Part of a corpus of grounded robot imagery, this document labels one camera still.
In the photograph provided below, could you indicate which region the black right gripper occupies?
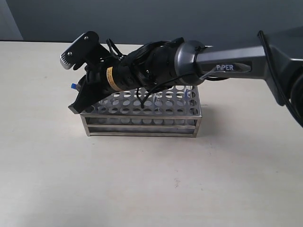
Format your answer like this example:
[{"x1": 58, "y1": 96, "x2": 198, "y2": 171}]
[{"x1": 68, "y1": 61, "x2": 142, "y2": 114}]

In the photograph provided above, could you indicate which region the blue-capped tube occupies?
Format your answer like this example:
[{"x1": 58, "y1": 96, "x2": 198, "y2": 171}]
[
  {"x1": 71, "y1": 83, "x2": 80, "y2": 90},
  {"x1": 184, "y1": 86, "x2": 192, "y2": 99},
  {"x1": 153, "y1": 92, "x2": 163, "y2": 114}
]

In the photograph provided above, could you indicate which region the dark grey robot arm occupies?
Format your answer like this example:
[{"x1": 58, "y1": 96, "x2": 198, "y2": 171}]
[{"x1": 60, "y1": 27, "x2": 303, "y2": 124}]

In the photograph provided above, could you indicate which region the steel test tube rack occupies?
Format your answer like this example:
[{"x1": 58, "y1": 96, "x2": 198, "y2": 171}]
[{"x1": 80, "y1": 86, "x2": 202, "y2": 137}]

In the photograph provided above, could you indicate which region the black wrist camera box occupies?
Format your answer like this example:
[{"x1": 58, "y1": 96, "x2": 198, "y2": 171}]
[{"x1": 60, "y1": 31, "x2": 111, "y2": 70}]

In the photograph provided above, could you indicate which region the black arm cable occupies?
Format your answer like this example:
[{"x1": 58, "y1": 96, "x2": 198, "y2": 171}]
[{"x1": 105, "y1": 30, "x2": 303, "y2": 128}]

